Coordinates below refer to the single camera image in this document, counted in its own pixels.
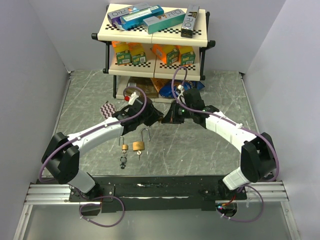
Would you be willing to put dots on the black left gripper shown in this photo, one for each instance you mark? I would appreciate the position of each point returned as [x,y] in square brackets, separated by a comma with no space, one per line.
[156,115]

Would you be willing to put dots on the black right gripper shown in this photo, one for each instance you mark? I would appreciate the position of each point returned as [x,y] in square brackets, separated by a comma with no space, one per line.
[172,117]

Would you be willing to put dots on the large brass padlock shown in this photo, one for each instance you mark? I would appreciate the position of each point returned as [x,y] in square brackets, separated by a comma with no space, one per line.
[140,145]

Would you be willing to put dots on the small brass padlock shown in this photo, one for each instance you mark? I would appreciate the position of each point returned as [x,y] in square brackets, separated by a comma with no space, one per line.
[122,144]

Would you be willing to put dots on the key with panda keychain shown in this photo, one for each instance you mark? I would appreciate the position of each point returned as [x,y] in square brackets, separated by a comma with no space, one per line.
[123,159]

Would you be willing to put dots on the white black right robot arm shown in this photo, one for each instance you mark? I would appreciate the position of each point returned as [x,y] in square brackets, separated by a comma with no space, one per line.
[257,153]

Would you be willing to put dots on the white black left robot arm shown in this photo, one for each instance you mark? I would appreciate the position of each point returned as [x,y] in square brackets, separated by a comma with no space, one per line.
[62,156]

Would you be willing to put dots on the blue chips bag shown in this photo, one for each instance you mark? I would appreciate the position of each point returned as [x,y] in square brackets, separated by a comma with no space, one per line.
[166,90]

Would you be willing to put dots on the orange snack bag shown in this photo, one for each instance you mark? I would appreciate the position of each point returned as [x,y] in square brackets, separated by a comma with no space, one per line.
[159,83]

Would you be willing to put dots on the brown snack bag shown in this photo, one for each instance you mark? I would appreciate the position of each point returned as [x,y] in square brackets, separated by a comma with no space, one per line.
[144,83]

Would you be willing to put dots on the purple striped sponge pad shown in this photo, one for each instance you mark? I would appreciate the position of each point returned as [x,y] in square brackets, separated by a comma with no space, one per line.
[107,110]

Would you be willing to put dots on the orange green box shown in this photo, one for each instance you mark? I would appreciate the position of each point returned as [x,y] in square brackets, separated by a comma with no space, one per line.
[169,54]
[187,55]
[138,55]
[122,52]

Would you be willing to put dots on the silver RIO box right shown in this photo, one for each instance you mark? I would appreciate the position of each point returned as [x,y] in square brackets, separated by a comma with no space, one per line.
[189,21]

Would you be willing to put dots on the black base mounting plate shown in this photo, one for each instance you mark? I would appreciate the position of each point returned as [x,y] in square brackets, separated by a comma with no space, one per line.
[146,193]

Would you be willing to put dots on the teal RIO box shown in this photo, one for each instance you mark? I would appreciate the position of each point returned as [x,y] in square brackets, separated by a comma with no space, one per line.
[169,19]

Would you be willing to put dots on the blue toothpaste box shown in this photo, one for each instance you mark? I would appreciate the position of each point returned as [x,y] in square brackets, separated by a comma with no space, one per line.
[136,18]

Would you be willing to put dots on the purple RIO box left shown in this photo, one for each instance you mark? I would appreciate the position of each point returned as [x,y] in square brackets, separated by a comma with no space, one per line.
[114,16]

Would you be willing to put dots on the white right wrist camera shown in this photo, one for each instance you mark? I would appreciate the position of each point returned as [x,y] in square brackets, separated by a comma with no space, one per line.
[180,91]

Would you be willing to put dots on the aluminium rail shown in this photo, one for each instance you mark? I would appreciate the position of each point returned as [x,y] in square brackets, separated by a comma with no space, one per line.
[49,194]

